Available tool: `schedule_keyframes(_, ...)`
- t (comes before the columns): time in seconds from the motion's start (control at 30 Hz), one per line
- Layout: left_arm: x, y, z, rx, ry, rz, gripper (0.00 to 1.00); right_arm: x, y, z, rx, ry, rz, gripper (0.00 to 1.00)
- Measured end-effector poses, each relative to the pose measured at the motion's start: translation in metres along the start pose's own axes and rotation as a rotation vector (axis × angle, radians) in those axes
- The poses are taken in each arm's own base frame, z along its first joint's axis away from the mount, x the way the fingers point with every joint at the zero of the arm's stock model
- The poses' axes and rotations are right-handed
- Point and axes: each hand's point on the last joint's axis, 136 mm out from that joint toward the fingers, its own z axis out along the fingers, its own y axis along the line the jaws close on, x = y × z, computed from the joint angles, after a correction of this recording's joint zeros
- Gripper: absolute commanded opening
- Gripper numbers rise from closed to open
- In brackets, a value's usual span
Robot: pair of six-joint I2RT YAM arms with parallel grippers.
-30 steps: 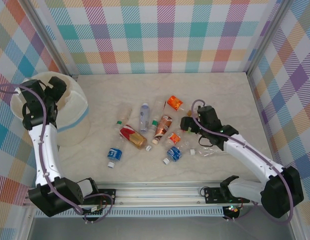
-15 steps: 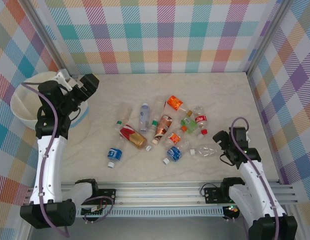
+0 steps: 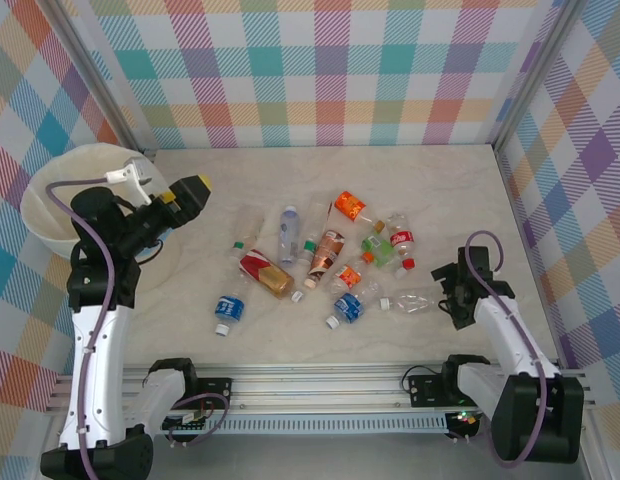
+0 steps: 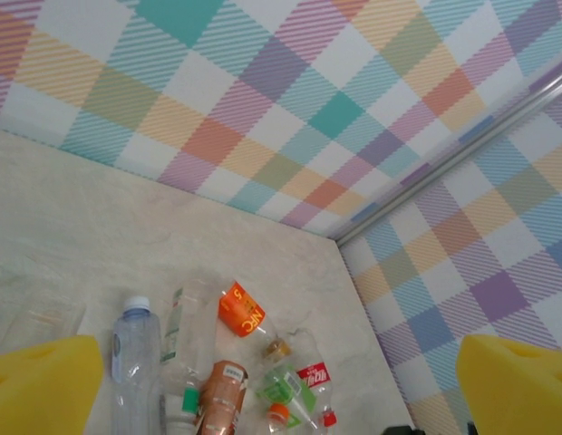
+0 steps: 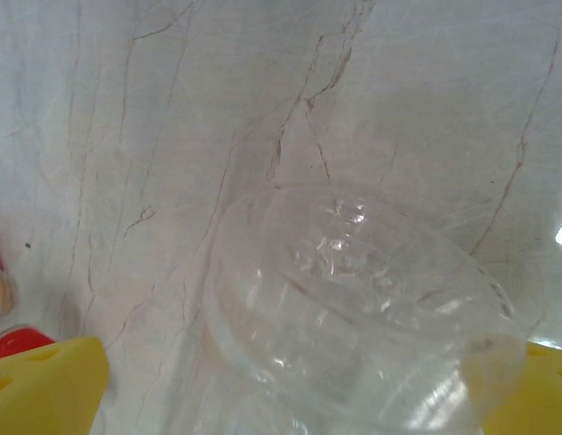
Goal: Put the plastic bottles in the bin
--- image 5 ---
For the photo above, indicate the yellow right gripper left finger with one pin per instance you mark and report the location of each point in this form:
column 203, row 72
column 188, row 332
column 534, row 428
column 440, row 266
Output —
column 41, row 389

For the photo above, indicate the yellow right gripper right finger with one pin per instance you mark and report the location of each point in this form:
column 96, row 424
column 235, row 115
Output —
column 548, row 394

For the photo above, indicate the red label cola bottle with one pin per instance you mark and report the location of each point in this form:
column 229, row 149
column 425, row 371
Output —
column 13, row 344

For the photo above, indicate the large clear plastic bottle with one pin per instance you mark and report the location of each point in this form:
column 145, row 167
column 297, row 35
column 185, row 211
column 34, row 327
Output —
column 335, row 294

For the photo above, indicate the small bottle with tan cap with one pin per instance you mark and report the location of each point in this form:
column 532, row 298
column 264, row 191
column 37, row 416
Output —
column 2, row 292

